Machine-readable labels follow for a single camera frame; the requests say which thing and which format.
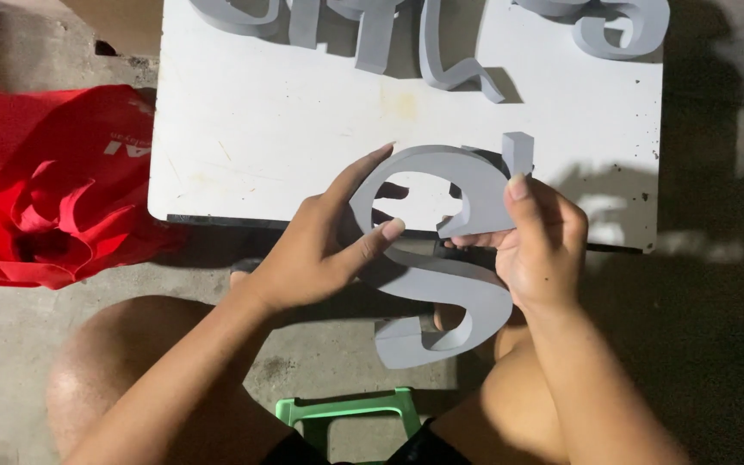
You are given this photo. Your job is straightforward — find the person's right hand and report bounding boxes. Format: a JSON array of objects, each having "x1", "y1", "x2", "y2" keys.
[{"x1": 443, "y1": 173, "x2": 590, "y2": 319}]

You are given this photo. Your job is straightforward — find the person's left hand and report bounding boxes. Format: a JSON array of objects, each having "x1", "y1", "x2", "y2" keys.
[{"x1": 242, "y1": 143, "x2": 406, "y2": 317}]

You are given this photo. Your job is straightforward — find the small grey foam block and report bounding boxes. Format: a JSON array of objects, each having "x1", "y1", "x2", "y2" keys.
[{"x1": 501, "y1": 131, "x2": 536, "y2": 179}]

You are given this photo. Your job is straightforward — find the person's left foot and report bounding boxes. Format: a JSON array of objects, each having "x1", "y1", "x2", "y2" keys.
[{"x1": 229, "y1": 257, "x2": 266, "y2": 290}]

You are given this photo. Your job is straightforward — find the white low table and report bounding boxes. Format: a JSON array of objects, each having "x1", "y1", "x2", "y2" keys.
[{"x1": 148, "y1": 0, "x2": 665, "y2": 254}]

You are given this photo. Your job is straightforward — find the person's right leg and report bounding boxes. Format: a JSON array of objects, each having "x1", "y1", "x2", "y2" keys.
[{"x1": 446, "y1": 322, "x2": 573, "y2": 465}]

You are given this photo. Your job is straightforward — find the person's leg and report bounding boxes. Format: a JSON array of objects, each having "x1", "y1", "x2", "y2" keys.
[
  {"x1": 446, "y1": 322, "x2": 573, "y2": 465},
  {"x1": 46, "y1": 295, "x2": 295, "y2": 465}
]

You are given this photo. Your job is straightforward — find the green plastic stool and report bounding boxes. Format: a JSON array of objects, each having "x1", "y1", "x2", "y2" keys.
[{"x1": 274, "y1": 386, "x2": 423, "y2": 465}]

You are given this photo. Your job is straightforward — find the grey wavy foam strip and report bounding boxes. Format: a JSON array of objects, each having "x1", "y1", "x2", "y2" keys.
[{"x1": 418, "y1": 0, "x2": 506, "y2": 105}]

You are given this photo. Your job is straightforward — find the person's left leg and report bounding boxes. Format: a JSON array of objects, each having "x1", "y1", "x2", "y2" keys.
[{"x1": 46, "y1": 295, "x2": 295, "y2": 465}]

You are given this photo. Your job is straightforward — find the black shorts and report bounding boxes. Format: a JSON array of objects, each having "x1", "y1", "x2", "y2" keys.
[{"x1": 261, "y1": 418, "x2": 474, "y2": 465}]

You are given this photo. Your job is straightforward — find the grey angular foam letter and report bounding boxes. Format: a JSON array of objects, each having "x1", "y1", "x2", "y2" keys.
[{"x1": 287, "y1": 0, "x2": 406, "y2": 76}]

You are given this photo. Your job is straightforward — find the grey looped foam letter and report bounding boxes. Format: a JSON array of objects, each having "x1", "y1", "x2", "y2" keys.
[{"x1": 513, "y1": 0, "x2": 671, "y2": 62}]

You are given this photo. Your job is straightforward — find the grey curved foam letter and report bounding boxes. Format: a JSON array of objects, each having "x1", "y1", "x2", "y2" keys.
[{"x1": 190, "y1": 0, "x2": 282, "y2": 39}]

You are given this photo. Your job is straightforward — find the red fabric bag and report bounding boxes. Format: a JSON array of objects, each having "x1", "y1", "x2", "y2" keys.
[{"x1": 0, "y1": 84, "x2": 187, "y2": 291}]

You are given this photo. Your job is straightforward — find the brown cardboard sheet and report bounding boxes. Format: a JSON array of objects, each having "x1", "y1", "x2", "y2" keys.
[{"x1": 61, "y1": 0, "x2": 164, "y2": 58}]

